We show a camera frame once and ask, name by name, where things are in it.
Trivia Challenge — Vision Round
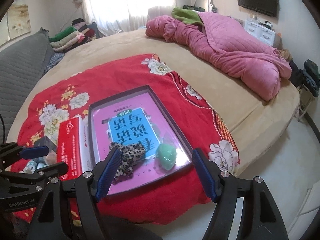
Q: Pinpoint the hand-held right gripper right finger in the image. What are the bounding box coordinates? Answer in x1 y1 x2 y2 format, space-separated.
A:
192 147 293 240

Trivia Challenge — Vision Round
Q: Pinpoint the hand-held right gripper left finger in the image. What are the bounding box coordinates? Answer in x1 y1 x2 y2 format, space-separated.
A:
26 147 123 240

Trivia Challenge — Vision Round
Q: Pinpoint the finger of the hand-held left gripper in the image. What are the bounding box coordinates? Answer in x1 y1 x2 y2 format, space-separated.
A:
19 162 69 182
0 142 50 170

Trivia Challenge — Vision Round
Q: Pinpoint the leopard print cloth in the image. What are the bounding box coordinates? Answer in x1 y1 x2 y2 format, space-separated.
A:
110 141 147 180

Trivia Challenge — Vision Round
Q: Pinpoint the green soft sponge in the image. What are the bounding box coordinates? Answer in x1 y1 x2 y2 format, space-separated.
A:
155 144 178 169

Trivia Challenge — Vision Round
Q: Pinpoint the shallow purple cardboard box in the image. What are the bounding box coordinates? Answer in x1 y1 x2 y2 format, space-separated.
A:
87 85 200 198

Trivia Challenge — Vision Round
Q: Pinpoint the small teal patterned packet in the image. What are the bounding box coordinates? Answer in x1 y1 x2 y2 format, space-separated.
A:
25 159 48 174

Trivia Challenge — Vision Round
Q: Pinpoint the small black box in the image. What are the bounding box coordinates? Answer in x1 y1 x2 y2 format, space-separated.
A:
34 136 58 155

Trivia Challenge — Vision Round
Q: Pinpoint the red tissue pack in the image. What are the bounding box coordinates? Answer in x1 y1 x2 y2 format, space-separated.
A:
56 116 94 180

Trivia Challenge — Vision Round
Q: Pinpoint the pink blue copybook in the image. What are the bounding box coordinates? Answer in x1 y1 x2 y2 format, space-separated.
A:
91 91 194 195

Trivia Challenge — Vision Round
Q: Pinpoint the grey quilted sofa cover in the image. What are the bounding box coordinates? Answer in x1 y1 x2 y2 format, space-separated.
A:
0 29 55 130

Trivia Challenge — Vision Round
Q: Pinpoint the tan bed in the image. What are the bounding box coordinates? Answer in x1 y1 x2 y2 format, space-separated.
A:
5 26 300 178

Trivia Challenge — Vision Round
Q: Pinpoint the blue patterned pillow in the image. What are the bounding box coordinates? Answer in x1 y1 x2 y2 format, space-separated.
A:
45 51 67 70

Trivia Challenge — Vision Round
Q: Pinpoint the red floral blanket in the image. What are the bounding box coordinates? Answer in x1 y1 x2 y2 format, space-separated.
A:
6 53 240 225

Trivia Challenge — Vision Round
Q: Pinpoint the stack of folded clothes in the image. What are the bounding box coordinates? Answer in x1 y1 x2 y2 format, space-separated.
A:
49 18 98 53

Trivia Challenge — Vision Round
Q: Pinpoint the pink quilt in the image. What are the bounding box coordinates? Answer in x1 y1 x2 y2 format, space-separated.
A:
145 12 292 102

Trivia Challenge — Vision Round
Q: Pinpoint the wooden stool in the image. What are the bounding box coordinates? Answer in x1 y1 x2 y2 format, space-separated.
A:
297 85 315 115

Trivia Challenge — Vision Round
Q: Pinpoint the brown patterned cloth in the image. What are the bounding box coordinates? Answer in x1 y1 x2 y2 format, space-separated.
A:
277 49 292 60

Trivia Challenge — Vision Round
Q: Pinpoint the pile of dark clothes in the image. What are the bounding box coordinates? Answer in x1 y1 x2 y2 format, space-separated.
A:
290 59 320 88

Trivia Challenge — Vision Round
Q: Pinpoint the white drawer cabinet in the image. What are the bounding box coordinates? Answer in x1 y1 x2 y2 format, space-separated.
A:
244 17 277 47

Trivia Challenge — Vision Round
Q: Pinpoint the green blanket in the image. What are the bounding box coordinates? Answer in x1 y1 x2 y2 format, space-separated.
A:
171 7 204 27

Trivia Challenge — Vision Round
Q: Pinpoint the dark patterned bag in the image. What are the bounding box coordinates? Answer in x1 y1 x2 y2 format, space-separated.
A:
182 4 206 12

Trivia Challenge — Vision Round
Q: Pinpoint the white curtain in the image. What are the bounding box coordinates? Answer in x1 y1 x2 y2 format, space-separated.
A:
79 0 198 34

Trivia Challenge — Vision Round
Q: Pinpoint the white framed mirror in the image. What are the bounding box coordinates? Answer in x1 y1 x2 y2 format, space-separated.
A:
195 0 215 13

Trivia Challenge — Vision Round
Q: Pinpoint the black cable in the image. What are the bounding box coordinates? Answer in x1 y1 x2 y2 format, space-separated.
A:
0 112 6 144

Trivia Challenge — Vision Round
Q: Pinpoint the floral wall painting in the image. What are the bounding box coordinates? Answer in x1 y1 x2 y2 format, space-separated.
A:
5 4 32 40

